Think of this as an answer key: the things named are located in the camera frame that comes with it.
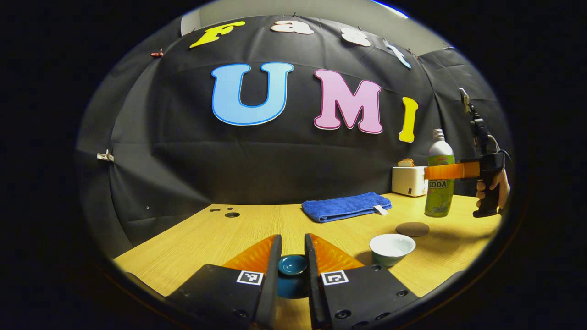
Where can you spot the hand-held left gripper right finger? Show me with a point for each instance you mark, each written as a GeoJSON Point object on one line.
{"type": "Point", "coordinates": [312, 288]}

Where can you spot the folded blue towel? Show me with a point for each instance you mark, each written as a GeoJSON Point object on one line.
{"type": "Point", "coordinates": [344, 206]}

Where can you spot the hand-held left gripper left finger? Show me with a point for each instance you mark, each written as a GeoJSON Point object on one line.
{"type": "Point", "coordinates": [274, 284]}

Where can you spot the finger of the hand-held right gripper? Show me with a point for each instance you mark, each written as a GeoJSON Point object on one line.
{"type": "Point", "coordinates": [451, 171]}

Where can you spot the silver green-label water bottle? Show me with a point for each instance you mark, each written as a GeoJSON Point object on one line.
{"type": "Point", "coordinates": [439, 197]}

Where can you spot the black backdrop cloth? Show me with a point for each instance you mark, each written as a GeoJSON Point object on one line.
{"type": "Point", "coordinates": [275, 160]}

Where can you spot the white teacup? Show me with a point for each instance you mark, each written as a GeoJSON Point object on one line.
{"type": "Point", "coordinates": [392, 245]}

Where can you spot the teal teacup lid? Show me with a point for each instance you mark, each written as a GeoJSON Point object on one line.
{"type": "Point", "coordinates": [292, 270]}

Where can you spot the toast slice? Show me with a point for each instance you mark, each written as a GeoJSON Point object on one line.
{"type": "Point", "coordinates": [406, 162]}

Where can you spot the white cloth clip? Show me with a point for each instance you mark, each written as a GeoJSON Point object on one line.
{"type": "Point", "coordinates": [105, 156]}

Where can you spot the white toaster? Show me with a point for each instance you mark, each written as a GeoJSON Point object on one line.
{"type": "Point", "coordinates": [408, 181]}

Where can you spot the copper cloth clip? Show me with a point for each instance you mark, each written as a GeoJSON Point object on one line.
{"type": "Point", "coordinates": [157, 53]}

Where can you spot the round brown coaster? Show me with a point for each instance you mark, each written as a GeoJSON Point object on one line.
{"type": "Point", "coordinates": [412, 229]}

